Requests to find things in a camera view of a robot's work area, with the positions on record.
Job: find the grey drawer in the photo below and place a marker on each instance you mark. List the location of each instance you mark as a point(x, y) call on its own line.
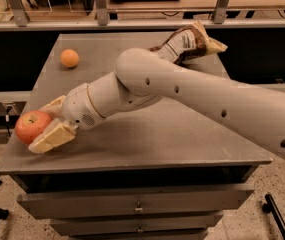
point(136, 223)
point(134, 201)

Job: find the orange fruit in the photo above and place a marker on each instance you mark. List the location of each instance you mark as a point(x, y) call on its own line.
point(69, 58)

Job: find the black bar right floor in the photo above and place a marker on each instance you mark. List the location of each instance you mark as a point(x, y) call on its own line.
point(269, 206)

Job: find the grey drawer cabinet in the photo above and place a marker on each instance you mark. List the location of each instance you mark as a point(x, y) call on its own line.
point(165, 145)

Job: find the upper grey drawer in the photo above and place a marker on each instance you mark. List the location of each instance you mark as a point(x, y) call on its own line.
point(134, 201)

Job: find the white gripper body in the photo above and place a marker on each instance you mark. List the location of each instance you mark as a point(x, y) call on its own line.
point(77, 108)

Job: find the lower grey drawer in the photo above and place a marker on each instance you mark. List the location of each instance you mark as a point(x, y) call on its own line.
point(136, 223)

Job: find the crumpled chip bag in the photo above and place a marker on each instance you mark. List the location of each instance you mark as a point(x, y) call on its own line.
point(187, 43)

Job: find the red apple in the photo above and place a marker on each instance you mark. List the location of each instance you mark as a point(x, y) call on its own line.
point(31, 124)

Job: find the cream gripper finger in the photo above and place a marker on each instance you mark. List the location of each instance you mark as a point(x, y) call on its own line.
point(54, 108)
point(57, 133)

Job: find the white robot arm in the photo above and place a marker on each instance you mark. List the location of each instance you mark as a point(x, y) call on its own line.
point(141, 78)

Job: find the metal railing with posts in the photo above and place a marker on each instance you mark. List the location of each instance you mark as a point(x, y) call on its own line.
point(110, 15)

